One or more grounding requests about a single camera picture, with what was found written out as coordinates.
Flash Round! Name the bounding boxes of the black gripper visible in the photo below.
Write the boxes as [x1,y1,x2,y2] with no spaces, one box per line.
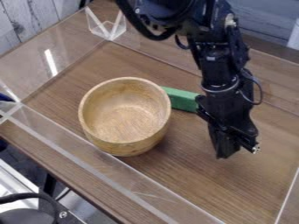
[195,77,259,158]

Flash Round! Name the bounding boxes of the green rectangular block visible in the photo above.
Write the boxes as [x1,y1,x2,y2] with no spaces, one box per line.
[163,87,198,113]

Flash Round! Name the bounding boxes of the brown wooden bowl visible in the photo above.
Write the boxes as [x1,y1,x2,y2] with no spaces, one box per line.
[79,77,172,157]

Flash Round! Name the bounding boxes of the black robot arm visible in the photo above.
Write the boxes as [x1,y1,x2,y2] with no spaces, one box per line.
[116,0,263,158]

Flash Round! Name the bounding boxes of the clear acrylic tray walls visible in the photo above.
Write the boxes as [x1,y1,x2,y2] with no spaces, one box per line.
[0,3,299,224]

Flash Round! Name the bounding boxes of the blue object at left edge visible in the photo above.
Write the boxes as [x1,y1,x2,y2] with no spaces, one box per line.
[0,93,15,102]

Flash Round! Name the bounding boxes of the black metal table bracket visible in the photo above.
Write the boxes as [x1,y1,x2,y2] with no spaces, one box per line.
[40,174,87,224]

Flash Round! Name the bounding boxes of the black cable loop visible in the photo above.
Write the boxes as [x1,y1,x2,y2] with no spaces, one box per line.
[0,192,60,224]

